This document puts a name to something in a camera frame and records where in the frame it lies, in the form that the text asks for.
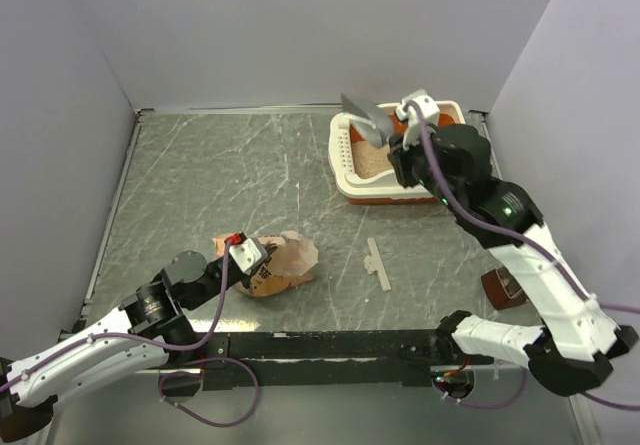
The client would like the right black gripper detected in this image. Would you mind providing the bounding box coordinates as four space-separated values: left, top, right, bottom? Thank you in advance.
383 121 457 209

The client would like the pink cat litter bag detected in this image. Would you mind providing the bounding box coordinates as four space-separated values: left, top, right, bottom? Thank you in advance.
228 231 319 298

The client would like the metal litter scoop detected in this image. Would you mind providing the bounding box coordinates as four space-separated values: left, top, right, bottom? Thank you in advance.
340 93 394 149

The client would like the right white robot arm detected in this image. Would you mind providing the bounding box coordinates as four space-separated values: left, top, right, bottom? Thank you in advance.
388 124 639 397

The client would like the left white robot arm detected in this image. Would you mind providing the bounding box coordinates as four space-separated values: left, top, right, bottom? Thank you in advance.
1 245 266 416

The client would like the cream orange litter box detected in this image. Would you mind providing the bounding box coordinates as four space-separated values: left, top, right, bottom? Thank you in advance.
329 99 482 205

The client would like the clear plastic bag clip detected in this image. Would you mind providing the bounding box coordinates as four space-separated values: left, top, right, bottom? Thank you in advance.
364 237 391 292

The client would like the brown dustpan brush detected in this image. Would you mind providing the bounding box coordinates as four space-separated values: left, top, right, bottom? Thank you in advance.
481 267 528 311

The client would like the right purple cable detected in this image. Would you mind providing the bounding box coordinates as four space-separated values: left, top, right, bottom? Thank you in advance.
407 102 640 411

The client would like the purple cable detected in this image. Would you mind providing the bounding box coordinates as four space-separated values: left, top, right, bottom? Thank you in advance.
407 102 640 411
0 242 260 427

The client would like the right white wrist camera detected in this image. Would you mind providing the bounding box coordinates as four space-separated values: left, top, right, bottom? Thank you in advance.
395 89 440 150

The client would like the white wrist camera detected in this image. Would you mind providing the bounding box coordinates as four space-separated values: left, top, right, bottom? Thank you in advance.
395 89 440 150
225 233 268 275

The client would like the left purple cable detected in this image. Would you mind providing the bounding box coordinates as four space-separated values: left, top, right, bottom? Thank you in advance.
0 242 260 427

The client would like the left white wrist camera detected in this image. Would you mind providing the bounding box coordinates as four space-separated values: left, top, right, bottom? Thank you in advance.
225 233 268 275

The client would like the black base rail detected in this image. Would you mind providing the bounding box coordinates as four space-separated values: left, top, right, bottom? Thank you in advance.
190 329 466 391

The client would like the aluminium frame rail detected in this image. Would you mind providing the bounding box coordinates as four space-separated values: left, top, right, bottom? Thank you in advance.
48 327 579 381

